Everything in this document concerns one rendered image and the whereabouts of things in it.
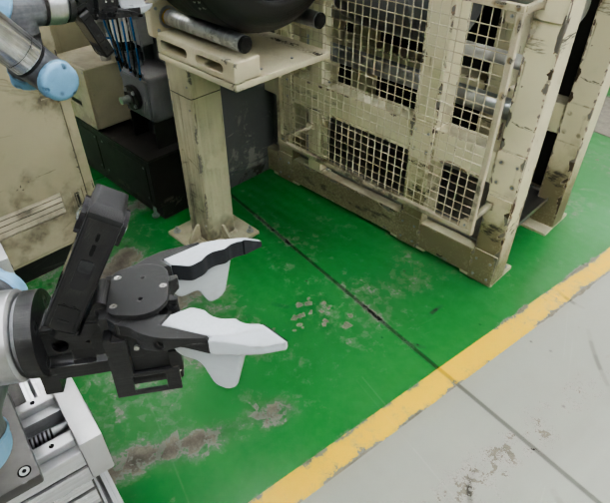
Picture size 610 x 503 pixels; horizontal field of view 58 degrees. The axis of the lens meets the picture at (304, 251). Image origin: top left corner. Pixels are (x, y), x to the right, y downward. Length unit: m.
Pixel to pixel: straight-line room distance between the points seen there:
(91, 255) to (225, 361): 0.12
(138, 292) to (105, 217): 0.08
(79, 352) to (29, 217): 1.67
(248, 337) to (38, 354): 0.16
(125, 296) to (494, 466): 1.34
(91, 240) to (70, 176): 1.73
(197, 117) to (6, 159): 0.62
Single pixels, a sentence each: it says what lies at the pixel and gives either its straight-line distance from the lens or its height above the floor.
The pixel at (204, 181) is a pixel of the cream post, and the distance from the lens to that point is 2.06.
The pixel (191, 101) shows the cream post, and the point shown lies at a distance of 1.92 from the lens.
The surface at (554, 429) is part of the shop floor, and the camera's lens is 1.78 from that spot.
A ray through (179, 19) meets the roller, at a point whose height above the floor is 0.91.
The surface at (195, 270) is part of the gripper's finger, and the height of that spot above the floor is 1.06.
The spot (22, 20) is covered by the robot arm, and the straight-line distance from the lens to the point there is 1.30.
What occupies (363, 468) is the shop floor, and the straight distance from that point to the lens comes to 1.58.
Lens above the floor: 1.37
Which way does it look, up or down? 39 degrees down
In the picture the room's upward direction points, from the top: straight up
